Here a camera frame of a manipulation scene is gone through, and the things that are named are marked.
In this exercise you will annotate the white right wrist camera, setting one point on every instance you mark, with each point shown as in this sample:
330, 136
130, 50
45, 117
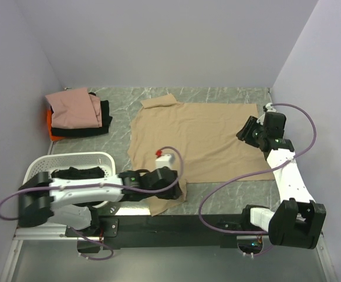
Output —
269, 107

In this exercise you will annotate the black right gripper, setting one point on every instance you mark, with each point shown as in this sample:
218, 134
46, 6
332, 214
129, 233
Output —
244, 133

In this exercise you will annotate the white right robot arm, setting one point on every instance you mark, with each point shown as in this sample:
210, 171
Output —
298, 220

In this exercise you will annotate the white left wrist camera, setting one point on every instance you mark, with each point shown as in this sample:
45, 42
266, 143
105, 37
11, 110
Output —
164, 160

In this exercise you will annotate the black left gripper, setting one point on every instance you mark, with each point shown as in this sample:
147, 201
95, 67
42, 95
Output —
173, 192

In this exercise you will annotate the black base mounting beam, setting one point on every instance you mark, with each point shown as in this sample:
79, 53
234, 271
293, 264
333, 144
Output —
120, 232

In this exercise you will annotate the folded orange t shirt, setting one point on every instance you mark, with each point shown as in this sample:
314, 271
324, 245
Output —
49, 122

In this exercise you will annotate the white plastic laundry basket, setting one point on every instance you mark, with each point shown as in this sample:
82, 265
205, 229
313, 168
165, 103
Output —
85, 160

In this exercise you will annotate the folded pink t shirt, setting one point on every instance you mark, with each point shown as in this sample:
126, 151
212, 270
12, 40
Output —
75, 109

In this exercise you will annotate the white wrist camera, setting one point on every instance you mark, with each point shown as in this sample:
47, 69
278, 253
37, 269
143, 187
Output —
164, 160
269, 107

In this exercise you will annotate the beige t shirt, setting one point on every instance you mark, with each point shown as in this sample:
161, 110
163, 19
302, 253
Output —
203, 133

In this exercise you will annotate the folded black t shirt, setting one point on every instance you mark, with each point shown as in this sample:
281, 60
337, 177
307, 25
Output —
88, 132

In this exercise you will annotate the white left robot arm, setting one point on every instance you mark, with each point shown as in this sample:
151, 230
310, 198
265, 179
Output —
69, 202

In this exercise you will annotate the black clothes in basket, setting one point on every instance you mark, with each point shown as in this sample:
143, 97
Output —
73, 173

